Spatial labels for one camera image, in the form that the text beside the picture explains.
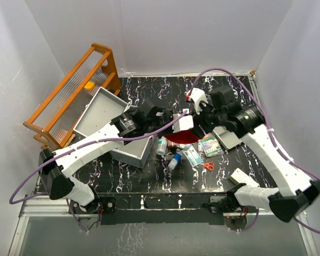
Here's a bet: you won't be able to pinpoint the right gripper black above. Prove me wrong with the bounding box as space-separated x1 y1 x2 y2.
189 99 226 138

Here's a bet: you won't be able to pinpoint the aluminium front rail frame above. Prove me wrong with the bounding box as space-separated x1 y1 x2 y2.
9 196 318 255

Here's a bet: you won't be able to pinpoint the teal white flat packet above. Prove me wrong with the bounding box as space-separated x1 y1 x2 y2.
182 146 204 167

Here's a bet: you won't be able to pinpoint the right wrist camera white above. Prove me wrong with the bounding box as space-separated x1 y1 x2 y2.
186 88 208 115

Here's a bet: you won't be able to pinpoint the orange wooden rack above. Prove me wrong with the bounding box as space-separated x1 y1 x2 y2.
23 43 121 150

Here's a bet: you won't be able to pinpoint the grey divided plastic tray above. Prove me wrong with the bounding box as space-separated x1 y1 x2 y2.
212 126 242 150

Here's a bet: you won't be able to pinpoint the clear plastic bag packet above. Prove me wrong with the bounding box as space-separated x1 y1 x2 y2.
178 143 194 150

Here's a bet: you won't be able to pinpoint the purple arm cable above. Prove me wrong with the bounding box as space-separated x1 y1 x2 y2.
190 68 320 236
9 110 189 234

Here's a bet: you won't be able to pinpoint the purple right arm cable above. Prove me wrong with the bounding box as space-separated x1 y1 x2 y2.
190 68 320 236

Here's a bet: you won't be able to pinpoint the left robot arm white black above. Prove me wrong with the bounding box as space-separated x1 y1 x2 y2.
38 101 178 213

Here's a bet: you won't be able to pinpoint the yellow block on rack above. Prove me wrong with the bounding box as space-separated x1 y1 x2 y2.
84 81 95 90

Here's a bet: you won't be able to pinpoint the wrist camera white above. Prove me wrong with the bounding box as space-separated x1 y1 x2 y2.
186 88 208 115
172 115 194 133

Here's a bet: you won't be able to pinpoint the orange small scissors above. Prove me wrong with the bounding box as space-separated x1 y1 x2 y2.
204 162 214 171

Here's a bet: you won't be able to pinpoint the red first aid pouch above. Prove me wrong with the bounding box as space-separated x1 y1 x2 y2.
165 130 200 144

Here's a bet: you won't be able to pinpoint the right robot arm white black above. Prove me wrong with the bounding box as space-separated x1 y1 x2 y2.
187 86 320 222

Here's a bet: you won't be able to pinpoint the stack of gauze packets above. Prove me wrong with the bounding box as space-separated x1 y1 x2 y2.
198 133 223 157

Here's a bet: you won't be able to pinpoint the white green medicine bottle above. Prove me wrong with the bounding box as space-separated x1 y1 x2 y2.
156 137 167 156

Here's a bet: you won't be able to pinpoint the white blue spray bottle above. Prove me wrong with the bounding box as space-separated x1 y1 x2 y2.
167 151 182 171

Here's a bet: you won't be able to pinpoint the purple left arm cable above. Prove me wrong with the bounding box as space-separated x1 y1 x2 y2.
9 110 189 234

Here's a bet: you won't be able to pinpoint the grey metal medicine case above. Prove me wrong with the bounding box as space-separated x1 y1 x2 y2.
73 88 155 168

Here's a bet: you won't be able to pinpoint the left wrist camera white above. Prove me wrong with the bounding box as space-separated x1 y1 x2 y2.
172 115 194 133

